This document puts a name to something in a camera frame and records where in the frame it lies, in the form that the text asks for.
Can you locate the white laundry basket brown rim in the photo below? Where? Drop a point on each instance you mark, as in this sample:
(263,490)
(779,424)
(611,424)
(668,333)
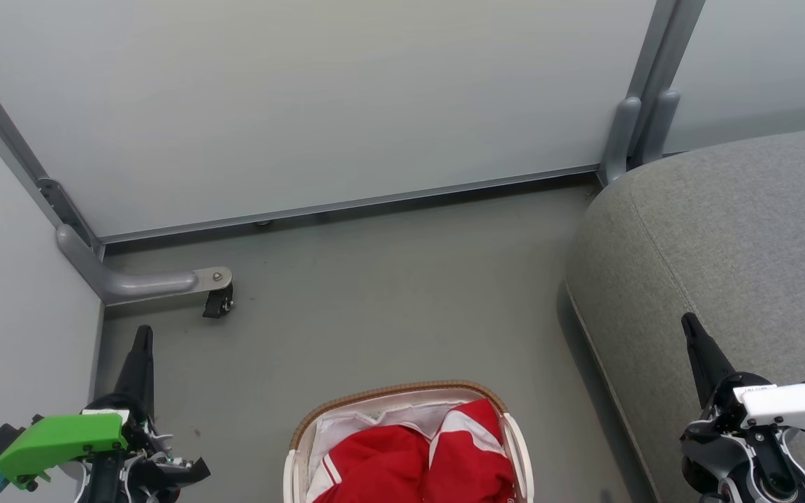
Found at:
(298,447)

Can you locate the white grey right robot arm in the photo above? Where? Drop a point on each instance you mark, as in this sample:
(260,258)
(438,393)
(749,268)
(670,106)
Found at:
(780,487)

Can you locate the grey fabric sofa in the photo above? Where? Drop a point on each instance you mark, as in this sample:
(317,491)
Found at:
(738,237)

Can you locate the red and white garment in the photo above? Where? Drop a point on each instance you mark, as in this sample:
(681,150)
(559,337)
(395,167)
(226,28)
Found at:
(381,468)

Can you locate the black caster wheel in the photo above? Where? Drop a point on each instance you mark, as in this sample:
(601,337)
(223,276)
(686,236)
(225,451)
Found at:
(219,302)

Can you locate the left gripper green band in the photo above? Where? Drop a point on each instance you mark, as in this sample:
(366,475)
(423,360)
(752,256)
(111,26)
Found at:
(60,440)

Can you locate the grey partition bottom rail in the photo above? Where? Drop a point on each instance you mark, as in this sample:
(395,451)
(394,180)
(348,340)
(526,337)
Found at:
(346,204)

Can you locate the grey partition foot with plate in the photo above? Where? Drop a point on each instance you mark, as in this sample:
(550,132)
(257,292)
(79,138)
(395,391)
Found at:
(130,283)

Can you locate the grey partition post with feet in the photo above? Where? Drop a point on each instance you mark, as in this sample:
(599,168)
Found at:
(643,105)

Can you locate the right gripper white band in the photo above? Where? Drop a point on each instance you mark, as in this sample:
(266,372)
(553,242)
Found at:
(787,405)

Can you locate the grey partition corner post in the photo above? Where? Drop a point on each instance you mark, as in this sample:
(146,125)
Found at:
(4,126)

